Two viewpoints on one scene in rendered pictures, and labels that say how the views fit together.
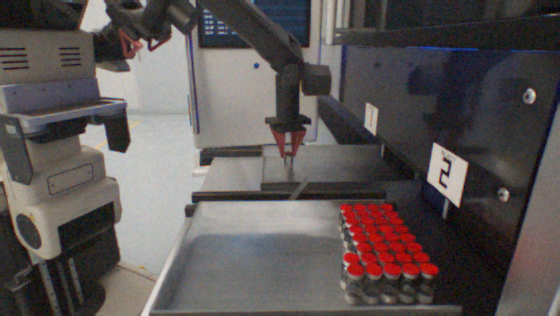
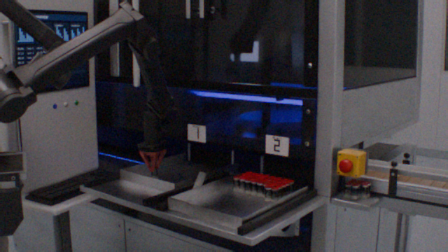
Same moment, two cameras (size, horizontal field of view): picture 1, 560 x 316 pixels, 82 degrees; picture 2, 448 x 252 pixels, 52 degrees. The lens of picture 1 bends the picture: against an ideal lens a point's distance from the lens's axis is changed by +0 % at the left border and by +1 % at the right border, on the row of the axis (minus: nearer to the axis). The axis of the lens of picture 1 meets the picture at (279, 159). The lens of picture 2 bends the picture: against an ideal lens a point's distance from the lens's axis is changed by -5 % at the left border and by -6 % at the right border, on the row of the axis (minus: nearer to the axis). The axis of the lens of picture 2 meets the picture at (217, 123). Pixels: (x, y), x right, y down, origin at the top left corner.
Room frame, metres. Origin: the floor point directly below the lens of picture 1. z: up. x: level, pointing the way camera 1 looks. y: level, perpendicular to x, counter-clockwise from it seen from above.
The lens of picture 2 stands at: (-0.42, 1.05, 1.35)
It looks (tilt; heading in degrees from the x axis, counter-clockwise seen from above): 10 degrees down; 310
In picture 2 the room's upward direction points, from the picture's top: straight up
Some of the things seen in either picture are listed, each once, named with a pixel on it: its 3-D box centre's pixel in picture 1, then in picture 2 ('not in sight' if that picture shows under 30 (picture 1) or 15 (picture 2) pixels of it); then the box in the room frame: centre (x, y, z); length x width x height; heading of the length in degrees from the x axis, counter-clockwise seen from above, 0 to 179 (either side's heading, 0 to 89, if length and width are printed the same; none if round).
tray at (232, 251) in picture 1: (297, 251); (240, 197); (0.40, -0.03, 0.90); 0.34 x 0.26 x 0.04; 91
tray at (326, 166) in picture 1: (330, 167); (180, 171); (0.74, -0.13, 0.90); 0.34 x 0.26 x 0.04; 92
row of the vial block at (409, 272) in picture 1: (386, 245); (264, 185); (0.40, -0.16, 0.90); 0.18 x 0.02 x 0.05; 1
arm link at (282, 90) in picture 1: (290, 85); (153, 118); (0.77, -0.03, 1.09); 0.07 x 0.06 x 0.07; 96
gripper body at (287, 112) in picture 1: (287, 110); (152, 136); (0.77, -0.02, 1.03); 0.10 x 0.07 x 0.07; 107
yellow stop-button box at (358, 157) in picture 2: not in sight; (352, 162); (0.16, -0.26, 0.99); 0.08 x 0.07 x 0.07; 92
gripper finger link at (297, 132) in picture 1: (288, 139); (153, 157); (0.77, -0.02, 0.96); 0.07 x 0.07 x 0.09; 17
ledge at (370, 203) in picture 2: not in sight; (359, 199); (0.14, -0.31, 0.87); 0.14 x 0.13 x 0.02; 92
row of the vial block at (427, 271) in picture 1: (402, 245); (269, 183); (0.40, -0.18, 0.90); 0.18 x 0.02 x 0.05; 1
